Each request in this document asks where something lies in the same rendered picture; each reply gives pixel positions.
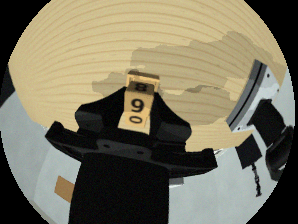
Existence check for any tan wooden digit cube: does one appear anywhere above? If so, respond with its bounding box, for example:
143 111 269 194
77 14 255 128
125 113 148 128
124 81 154 117

